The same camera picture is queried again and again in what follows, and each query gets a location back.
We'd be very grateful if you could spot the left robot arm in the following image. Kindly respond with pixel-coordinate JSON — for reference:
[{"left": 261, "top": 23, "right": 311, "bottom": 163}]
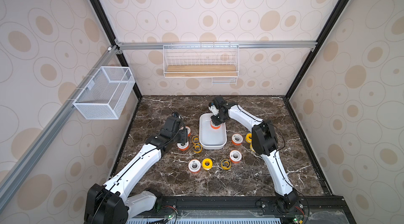
[{"left": 84, "top": 112, "right": 188, "bottom": 224}]

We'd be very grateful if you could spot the white mesh basket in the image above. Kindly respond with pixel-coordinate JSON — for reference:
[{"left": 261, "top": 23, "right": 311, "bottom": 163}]
[{"left": 73, "top": 66, "right": 135, "bottom": 120}]

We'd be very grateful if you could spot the yellow black flat roll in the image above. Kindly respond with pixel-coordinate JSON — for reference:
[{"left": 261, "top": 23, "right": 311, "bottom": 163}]
[
  {"left": 193, "top": 143, "right": 203, "bottom": 154},
  {"left": 191, "top": 136, "right": 199, "bottom": 144}
]

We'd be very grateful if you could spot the aluminium rail wall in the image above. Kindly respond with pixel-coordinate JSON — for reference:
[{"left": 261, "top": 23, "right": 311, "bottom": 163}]
[
  {"left": 117, "top": 41, "right": 317, "bottom": 50},
  {"left": 1, "top": 45, "right": 119, "bottom": 211}
]

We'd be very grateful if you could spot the white plastic storage box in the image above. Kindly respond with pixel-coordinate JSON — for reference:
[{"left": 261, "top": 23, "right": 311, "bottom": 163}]
[{"left": 199, "top": 113, "right": 227, "bottom": 150}]

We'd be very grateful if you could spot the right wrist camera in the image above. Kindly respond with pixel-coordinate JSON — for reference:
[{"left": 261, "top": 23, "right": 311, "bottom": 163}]
[{"left": 208, "top": 103, "right": 219, "bottom": 116}]

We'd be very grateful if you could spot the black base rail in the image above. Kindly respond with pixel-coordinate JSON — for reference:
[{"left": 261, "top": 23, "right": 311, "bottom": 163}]
[{"left": 128, "top": 196, "right": 355, "bottom": 224}]

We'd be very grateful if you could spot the yellow black roll lower centre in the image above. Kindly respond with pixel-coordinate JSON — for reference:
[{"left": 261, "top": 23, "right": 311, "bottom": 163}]
[{"left": 221, "top": 159, "right": 231, "bottom": 170}]

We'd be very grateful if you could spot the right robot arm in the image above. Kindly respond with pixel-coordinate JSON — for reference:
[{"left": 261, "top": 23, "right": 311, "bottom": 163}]
[{"left": 208, "top": 96, "right": 299, "bottom": 213}]

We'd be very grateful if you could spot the white wire shelf wood board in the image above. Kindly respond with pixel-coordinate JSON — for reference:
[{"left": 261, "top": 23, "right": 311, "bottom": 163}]
[{"left": 163, "top": 47, "right": 240, "bottom": 84}]

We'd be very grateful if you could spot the aluminium rail back wall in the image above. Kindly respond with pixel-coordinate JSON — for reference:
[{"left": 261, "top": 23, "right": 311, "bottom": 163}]
[{"left": 117, "top": 41, "right": 317, "bottom": 50}]

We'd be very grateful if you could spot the orange tape roll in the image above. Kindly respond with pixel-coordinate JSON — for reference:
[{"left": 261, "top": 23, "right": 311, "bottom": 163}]
[
  {"left": 186, "top": 126, "right": 191, "bottom": 137},
  {"left": 188, "top": 159, "right": 202, "bottom": 173},
  {"left": 229, "top": 150, "right": 242, "bottom": 164},
  {"left": 210, "top": 121, "right": 222, "bottom": 129}
]

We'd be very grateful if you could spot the aluminium rail left wall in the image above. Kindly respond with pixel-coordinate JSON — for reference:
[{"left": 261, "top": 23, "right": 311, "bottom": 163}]
[{"left": 1, "top": 45, "right": 119, "bottom": 211}]

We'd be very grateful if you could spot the orange tape roll mid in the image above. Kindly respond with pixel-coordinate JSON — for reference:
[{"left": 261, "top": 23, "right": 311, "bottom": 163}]
[
  {"left": 231, "top": 134, "right": 244, "bottom": 146},
  {"left": 177, "top": 142, "right": 189, "bottom": 151}
]

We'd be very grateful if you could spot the yellow black flat roll upper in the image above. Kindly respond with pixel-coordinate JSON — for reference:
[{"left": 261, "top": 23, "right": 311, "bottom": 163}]
[{"left": 191, "top": 136, "right": 199, "bottom": 144}]

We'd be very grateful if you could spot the yellow black flat roll lower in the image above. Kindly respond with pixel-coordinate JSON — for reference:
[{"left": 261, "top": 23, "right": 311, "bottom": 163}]
[{"left": 193, "top": 143, "right": 203, "bottom": 154}]

